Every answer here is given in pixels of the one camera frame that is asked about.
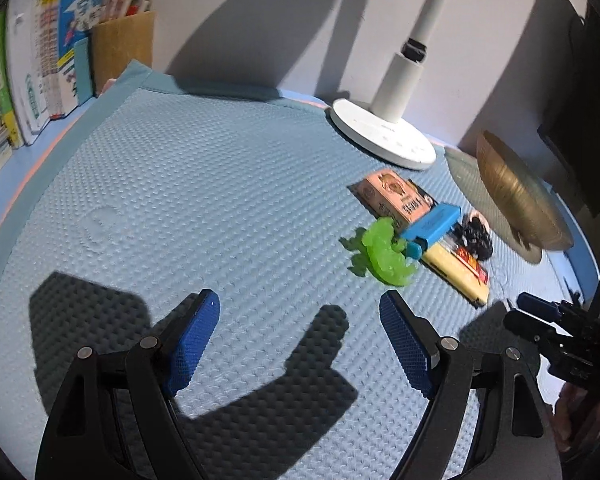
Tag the row of books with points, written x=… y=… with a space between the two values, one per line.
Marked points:
x=40 y=60

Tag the orange card box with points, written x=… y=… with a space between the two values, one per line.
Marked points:
x=390 y=195

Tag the brown cardboard pen holder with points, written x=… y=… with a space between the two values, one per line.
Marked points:
x=122 y=55

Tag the black-haired red-clothed figurine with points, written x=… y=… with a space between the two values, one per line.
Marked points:
x=475 y=235

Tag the green translucent toy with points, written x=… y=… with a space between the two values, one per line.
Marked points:
x=380 y=252

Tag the yellow box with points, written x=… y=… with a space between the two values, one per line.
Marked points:
x=455 y=272

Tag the amber ribbed glass bowl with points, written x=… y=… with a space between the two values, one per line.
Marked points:
x=515 y=190

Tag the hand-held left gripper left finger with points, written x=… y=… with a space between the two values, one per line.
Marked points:
x=195 y=330

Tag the blue textured mat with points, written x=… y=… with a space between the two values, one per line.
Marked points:
x=180 y=210

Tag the red box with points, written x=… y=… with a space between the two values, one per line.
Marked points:
x=472 y=267

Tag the person's right hand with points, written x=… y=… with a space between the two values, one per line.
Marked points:
x=565 y=420

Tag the black monitor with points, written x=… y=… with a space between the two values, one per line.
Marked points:
x=590 y=110

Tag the bunch of pens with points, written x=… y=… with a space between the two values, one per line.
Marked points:
x=127 y=2

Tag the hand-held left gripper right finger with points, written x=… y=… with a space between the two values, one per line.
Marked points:
x=405 y=340

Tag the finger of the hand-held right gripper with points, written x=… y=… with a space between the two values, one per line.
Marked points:
x=525 y=325
x=530 y=302

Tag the teal box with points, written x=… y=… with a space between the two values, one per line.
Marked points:
x=84 y=72

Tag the white desk lamp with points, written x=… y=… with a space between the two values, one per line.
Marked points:
x=405 y=85

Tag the blue lighter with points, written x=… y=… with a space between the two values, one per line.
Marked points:
x=430 y=225

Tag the small pink object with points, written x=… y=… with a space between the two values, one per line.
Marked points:
x=110 y=86

